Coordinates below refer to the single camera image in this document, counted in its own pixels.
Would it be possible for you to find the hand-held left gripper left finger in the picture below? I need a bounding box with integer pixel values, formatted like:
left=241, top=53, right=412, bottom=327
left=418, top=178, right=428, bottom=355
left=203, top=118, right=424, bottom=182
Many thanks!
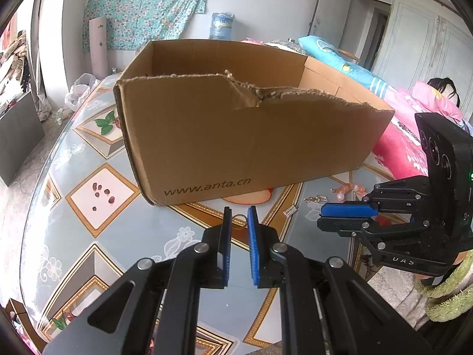
left=42, top=206, right=233, bottom=355

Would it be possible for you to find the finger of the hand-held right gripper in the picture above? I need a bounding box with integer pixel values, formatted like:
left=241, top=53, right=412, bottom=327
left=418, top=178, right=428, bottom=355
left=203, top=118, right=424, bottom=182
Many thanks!
left=321, top=177, right=433, bottom=219
left=317, top=212, right=433, bottom=257

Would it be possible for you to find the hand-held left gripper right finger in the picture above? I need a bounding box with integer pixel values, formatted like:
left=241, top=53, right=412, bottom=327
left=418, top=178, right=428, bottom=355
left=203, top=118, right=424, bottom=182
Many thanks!
left=247, top=206, right=435, bottom=355

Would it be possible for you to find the pink bead bracelet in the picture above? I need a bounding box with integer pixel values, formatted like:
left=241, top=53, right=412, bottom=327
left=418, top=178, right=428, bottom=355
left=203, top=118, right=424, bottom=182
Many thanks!
left=331, top=183, right=366, bottom=198

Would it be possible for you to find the brown cardboard box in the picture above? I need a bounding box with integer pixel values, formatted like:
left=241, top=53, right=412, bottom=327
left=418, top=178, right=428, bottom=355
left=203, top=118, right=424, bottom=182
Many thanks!
left=113, top=39, right=395, bottom=206

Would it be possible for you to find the pink floral blanket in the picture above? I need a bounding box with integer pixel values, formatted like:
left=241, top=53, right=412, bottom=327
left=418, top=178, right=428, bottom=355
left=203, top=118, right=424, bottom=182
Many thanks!
left=240, top=37, right=473, bottom=178

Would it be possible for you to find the blue printed pillow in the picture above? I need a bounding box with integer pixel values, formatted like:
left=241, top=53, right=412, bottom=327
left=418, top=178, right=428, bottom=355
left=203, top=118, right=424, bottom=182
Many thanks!
left=297, top=35, right=388, bottom=99

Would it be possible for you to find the wooden chair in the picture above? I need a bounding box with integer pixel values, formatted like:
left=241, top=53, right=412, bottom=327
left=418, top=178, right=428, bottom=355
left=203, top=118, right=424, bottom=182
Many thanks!
left=337, top=47, right=361, bottom=64

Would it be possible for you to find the white wardrobe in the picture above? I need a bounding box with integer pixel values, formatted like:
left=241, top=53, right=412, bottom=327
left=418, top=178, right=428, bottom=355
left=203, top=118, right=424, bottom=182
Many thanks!
left=370, top=0, right=473, bottom=126

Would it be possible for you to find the white door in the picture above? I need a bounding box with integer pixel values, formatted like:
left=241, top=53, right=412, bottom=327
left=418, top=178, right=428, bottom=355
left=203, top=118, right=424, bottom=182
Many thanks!
left=308, top=0, right=353, bottom=41

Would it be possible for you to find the white plastic bag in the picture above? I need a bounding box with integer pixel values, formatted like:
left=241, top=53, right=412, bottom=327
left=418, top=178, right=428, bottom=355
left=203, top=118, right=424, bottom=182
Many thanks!
left=64, top=73, right=100, bottom=112

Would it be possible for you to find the blue label water bottle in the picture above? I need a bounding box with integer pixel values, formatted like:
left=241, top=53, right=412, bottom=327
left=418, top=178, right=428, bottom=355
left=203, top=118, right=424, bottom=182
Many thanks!
left=209, top=11, right=235, bottom=41

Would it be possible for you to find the dark grey cabinet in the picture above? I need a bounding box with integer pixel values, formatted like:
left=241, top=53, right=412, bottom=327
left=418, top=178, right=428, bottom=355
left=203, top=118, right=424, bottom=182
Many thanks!
left=0, top=91, right=46, bottom=187

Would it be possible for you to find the white rolled mat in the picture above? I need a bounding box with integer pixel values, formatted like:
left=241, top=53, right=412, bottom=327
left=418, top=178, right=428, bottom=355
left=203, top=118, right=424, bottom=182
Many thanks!
left=89, top=17, right=108, bottom=80

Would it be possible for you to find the pile of clothes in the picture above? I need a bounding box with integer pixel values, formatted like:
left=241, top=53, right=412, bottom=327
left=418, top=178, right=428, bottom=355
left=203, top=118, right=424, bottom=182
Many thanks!
left=0, top=30, right=34, bottom=93

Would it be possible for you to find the teal floral wall cloth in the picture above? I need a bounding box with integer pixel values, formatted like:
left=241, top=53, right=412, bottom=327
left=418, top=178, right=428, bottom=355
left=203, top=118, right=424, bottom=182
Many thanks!
left=82, top=0, right=209, bottom=50

